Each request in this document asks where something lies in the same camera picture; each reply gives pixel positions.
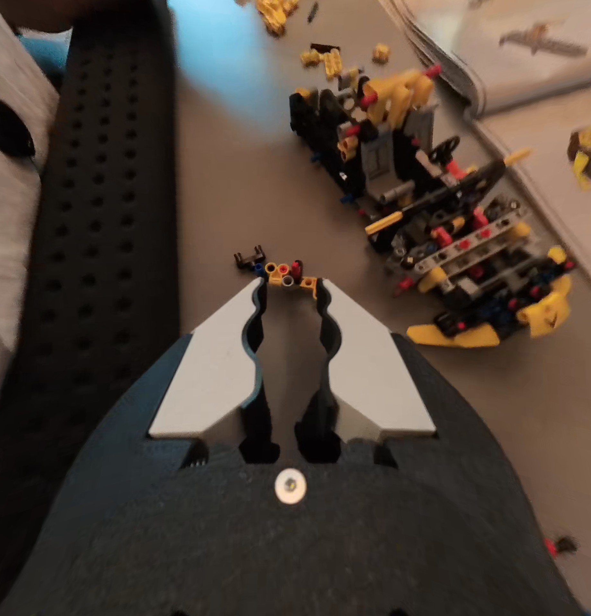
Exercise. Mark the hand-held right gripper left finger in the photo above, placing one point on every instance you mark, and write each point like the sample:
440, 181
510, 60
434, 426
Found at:
204, 385

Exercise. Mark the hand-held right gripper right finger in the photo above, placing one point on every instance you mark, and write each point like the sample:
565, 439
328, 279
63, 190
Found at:
382, 385

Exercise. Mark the small black lego connector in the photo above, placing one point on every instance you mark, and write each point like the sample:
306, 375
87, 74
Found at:
249, 259

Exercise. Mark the lego car model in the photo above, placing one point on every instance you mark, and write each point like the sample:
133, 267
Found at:
420, 192

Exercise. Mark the yellow lego panel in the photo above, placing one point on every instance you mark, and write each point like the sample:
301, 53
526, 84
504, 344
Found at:
454, 336

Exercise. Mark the scattered small lego pieces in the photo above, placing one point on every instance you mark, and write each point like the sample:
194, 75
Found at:
560, 545

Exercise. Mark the loose yellow lego beams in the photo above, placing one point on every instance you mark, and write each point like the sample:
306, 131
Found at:
324, 57

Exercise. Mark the black lego axle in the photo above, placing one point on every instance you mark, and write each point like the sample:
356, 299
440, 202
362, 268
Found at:
313, 12
324, 48

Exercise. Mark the lego instruction booklet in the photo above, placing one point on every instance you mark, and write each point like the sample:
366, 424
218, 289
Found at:
540, 62

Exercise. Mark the blue chair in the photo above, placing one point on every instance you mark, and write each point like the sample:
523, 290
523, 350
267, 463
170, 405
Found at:
47, 53

